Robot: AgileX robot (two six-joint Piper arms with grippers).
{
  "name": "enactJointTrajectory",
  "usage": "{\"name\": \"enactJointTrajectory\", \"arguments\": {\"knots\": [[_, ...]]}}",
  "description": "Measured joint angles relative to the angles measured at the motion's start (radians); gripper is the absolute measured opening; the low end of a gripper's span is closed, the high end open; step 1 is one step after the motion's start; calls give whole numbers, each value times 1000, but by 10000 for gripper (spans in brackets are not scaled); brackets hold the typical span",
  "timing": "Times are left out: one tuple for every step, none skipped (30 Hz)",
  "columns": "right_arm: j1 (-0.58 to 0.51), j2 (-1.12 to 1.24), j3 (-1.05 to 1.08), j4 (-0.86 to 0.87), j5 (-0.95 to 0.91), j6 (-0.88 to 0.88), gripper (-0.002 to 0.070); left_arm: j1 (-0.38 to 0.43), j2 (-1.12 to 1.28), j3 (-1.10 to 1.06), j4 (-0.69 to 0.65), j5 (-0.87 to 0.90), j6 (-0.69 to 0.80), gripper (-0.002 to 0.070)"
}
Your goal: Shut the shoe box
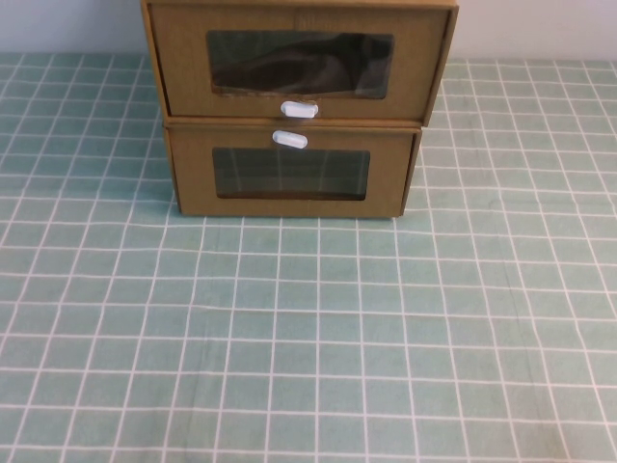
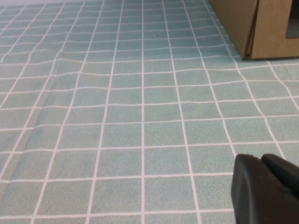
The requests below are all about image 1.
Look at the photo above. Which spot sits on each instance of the cardboard drawer with clear window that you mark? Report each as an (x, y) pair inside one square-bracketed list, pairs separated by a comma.
[(183, 87)]

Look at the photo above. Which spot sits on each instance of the white plastic drawer pull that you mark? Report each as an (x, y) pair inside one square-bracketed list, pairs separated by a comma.
[(299, 109), (289, 139)]

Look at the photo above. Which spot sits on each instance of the green checked tablecloth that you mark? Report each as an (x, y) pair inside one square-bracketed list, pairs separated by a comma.
[(308, 362)]

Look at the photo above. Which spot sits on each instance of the cardboard shoe box outer shell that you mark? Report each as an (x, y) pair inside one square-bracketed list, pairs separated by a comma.
[(289, 2)]

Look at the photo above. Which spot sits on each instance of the closed cardboard shoe box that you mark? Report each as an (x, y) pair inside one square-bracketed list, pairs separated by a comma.
[(193, 193)]

